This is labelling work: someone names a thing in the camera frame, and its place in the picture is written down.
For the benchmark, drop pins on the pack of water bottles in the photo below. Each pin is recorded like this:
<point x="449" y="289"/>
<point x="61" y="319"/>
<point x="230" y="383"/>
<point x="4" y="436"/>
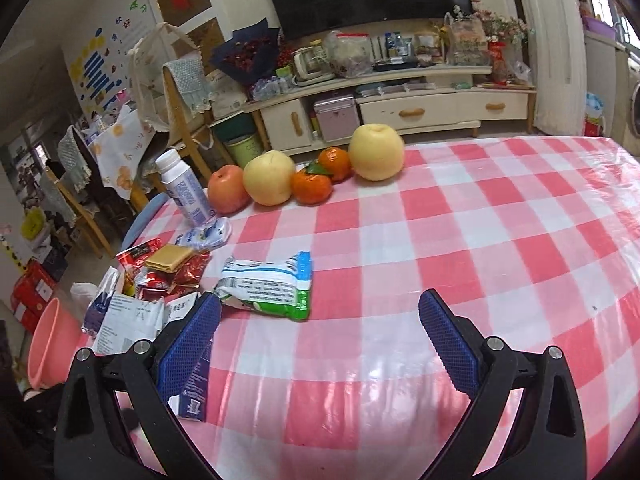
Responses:
<point x="270" y="87"/>

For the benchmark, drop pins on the pink flower arrangement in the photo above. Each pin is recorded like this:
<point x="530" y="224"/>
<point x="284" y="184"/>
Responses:
<point x="500" y="25"/>

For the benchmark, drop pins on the red instant tea packet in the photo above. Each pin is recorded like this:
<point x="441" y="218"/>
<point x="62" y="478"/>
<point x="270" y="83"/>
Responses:
<point x="192" y="272"/>

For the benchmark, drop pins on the pink metal box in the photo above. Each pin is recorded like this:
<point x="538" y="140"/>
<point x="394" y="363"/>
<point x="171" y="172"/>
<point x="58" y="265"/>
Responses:
<point x="336" y="119"/>

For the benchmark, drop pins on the white cloth with orange print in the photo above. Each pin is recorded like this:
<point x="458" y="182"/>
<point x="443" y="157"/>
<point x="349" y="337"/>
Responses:
<point x="122" y="155"/>

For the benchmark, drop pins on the red cardboard boxes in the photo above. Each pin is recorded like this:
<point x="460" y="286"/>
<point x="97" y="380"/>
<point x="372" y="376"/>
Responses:
<point x="32" y="295"/>

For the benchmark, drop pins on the wooden chair with grey cloth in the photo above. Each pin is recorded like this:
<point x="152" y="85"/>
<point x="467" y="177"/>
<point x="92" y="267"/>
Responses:
<point x="75" y="170"/>

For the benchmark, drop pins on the white milk bottle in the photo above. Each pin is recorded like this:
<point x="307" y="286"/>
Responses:
<point x="182" y="187"/>

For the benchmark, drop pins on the purple basin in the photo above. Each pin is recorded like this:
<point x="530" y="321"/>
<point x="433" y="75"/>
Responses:
<point x="597" y="27"/>

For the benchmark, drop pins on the cream television cabinet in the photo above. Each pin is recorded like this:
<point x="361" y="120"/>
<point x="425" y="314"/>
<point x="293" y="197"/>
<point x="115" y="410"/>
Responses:
<point x="425" y="107"/>

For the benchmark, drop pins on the yellow pear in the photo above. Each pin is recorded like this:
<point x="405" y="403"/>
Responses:
<point x="269" y="177"/>
<point x="376" y="152"/>

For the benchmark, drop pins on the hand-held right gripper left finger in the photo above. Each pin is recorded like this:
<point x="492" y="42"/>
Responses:
<point x="187" y="345"/>

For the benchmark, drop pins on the white curtain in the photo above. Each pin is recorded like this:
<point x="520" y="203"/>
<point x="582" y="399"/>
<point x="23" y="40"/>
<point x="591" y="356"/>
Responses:
<point x="555" y="45"/>

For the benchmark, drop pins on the white plastic bag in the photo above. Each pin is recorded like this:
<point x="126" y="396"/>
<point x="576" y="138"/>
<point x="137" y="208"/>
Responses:
<point x="85" y="295"/>

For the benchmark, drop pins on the white blue plastic pouch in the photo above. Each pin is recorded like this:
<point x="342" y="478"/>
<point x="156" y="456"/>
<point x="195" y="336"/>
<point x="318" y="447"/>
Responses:
<point x="207" y="234"/>

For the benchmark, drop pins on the clear plastic bag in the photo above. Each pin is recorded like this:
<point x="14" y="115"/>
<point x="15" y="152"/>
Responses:
<point x="350" y="55"/>

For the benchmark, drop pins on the orange mandarin with leaf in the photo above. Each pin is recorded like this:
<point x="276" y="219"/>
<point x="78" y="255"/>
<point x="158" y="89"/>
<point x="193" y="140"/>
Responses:
<point x="336" y="162"/>

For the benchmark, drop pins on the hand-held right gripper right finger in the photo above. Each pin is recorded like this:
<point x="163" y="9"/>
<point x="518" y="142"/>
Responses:
<point x="447" y="342"/>

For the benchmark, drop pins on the green white snack wrapper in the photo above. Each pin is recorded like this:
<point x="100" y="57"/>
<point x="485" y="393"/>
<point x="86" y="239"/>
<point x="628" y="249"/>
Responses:
<point x="265" y="285"/>

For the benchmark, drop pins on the white printed paper wrapper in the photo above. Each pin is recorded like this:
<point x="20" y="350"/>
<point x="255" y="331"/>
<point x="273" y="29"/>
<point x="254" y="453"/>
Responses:
<point x="127" y="322"/>

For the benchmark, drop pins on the washing machine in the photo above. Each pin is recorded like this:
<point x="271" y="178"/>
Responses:
<point x="632" y="105"/>

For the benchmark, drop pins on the dark blue flower bouquet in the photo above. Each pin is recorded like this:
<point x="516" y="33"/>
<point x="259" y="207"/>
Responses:
<point x="245" y="52"/>

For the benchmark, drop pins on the blue chair seat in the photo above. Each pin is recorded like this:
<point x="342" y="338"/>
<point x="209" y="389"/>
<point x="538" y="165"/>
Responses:
<point x="142" y="220"/>

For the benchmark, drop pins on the wall poster with blue stickers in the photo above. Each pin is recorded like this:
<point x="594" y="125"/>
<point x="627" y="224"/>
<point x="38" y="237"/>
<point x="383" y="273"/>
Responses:
<point x="105" y="60"/>

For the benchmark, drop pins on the white clear plastic wrapper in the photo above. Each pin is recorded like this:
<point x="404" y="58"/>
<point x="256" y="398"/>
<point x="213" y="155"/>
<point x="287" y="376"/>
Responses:
<point x="100" y="300"/>

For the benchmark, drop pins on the red apple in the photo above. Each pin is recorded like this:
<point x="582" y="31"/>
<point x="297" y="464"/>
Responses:
<point x="227" y="190"/>

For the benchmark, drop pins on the pink plastic bucket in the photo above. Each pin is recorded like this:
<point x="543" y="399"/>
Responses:
<point x="47" y="345"/>

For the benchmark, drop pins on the gold packet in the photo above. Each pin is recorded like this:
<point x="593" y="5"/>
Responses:
<point x="167" y="257"/>

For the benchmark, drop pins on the green tin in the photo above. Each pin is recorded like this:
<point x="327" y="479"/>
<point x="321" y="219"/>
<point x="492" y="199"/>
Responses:
<point x="244" y="150"/>

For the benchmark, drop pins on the white kettle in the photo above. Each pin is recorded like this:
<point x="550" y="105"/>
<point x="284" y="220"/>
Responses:
<point x="312" y="65"/>

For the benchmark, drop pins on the red gift bag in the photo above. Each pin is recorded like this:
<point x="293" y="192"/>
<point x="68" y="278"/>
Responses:
<point x="500" y="62"/>

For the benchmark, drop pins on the blue white carton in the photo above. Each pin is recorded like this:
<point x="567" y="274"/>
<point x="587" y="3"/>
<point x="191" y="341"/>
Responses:
<point x="194" y="395"/>

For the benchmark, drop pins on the pink checked tablecloth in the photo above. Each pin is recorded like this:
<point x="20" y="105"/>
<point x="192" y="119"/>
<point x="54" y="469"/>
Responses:
<point x="425" y="260"/>

